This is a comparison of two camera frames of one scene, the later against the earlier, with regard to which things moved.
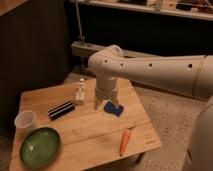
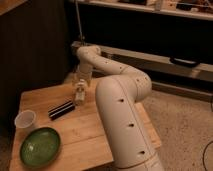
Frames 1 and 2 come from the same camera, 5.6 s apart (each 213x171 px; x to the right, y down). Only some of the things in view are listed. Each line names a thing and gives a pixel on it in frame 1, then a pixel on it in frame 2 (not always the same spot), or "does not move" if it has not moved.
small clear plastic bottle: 80,94 does not move
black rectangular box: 61,109 does not move
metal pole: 79,21 does not move
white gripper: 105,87 to 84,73
